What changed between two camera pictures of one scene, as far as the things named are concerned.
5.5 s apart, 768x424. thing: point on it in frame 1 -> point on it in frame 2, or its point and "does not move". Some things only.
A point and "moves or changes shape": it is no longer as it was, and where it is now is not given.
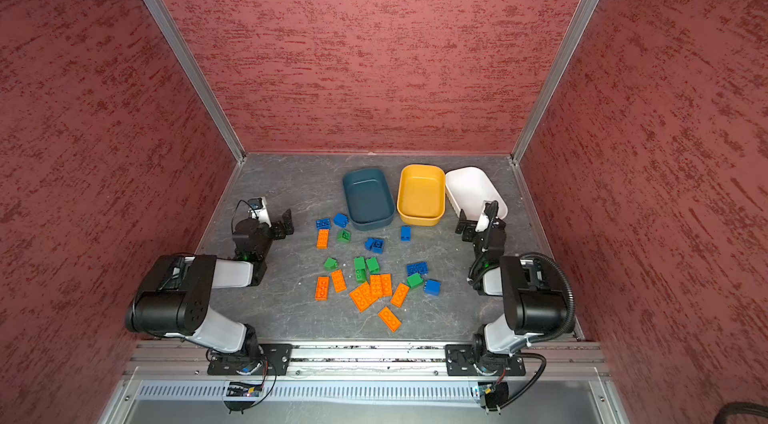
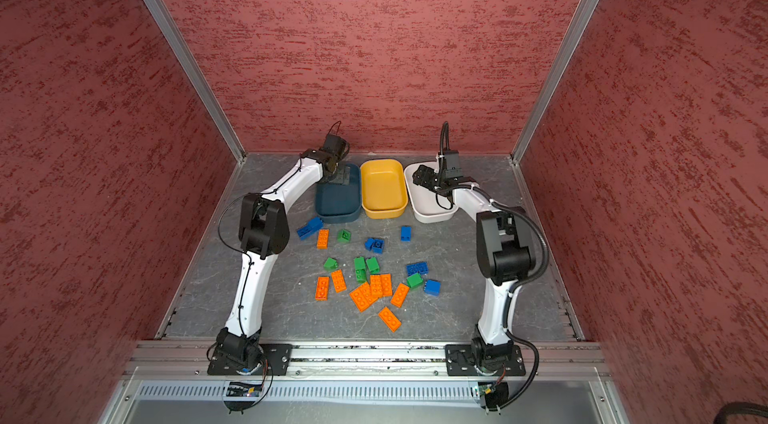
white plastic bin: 468,189 moves or changes shape
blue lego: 341,220 -> 315,224
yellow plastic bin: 421,195 -> 383,186
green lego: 330,264 does not move
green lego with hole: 344,236 does not move
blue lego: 414,268 does not move
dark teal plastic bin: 370,203 -> 339,203
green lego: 373,265 does not move
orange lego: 323,239 does not move
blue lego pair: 375,245 does not move
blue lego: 432,287 does not move
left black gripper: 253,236 -> 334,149
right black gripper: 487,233 -> 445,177
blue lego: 323,224 -> 304,233
